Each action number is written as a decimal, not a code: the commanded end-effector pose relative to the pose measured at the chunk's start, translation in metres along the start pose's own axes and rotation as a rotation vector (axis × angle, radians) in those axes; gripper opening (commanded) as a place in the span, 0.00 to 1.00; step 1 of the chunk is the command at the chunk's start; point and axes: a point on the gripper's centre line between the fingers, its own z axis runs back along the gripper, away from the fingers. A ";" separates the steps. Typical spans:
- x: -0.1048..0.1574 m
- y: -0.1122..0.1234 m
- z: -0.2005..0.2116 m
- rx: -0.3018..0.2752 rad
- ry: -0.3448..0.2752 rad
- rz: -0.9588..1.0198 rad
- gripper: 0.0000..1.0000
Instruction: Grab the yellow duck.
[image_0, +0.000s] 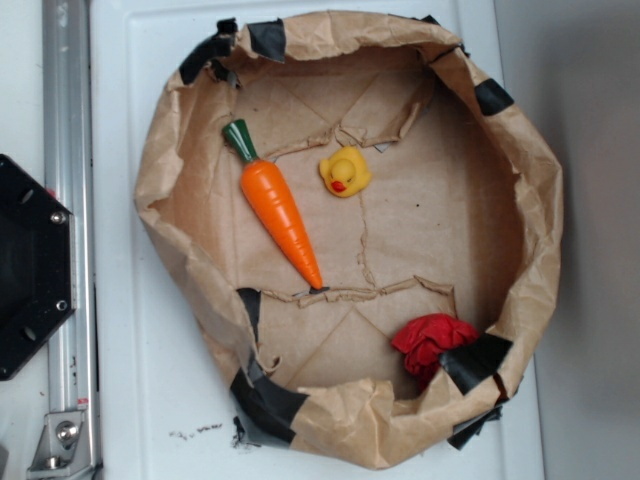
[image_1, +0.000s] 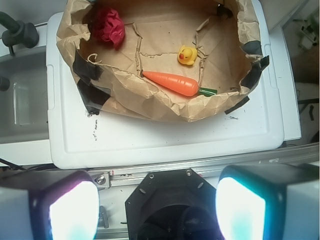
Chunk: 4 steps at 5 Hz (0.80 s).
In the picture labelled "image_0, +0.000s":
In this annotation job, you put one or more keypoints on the yellow rubber duck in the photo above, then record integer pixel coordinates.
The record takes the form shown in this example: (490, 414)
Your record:
(345, 173)

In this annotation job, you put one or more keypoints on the brown paper bag bin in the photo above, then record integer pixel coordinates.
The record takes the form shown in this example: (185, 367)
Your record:
(463, 216)

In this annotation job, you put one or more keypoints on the orange plastic toy carrot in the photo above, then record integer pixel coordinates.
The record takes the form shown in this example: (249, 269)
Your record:
(271, 199)

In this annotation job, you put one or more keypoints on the crumpled red cloth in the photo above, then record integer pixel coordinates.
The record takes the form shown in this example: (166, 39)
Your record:
(423, 339)

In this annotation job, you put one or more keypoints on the aluminium extrusion rail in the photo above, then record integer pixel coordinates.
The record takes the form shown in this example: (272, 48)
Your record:
(72, 350)

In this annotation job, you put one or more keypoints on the black octagonal mount plate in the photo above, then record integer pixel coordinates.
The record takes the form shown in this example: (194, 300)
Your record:
(36, 267)

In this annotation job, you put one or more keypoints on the metal corner bracket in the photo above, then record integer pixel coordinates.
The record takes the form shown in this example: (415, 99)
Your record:
(63, 449)

